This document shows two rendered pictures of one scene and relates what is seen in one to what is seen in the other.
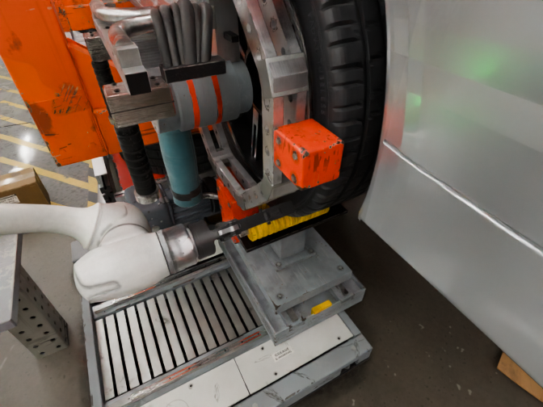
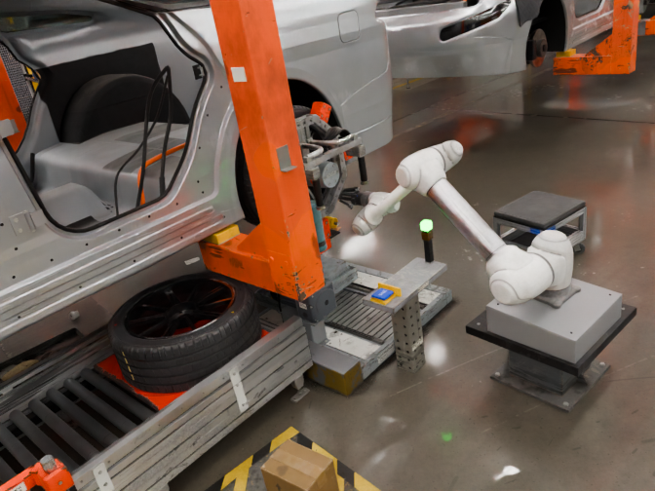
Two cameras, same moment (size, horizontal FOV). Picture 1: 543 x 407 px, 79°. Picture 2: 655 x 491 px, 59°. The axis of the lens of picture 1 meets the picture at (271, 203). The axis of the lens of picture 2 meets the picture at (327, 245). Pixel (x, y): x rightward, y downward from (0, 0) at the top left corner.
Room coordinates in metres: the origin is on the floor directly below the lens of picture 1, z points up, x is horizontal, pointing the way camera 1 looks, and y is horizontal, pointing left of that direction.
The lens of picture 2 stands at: (1.46, 2.87, 1.76)
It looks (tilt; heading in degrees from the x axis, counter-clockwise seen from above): 25 degrees down; 254
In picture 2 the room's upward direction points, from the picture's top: 10 degrees counter-clockwise
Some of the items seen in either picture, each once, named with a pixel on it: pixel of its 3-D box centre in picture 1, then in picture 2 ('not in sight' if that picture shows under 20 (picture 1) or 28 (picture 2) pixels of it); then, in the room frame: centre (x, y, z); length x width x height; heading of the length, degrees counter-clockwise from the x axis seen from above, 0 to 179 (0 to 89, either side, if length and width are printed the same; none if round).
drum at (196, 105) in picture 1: (196, 94); (316, 172); (0.69, 0.16, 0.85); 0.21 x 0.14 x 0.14; 118
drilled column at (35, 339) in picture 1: (23, 308); (406, 328); (0.56, 0.78, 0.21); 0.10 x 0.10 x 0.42; 28
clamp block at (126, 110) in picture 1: (140, 100); (355, 149); (0.48, 0.20, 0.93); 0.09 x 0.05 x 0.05; 118
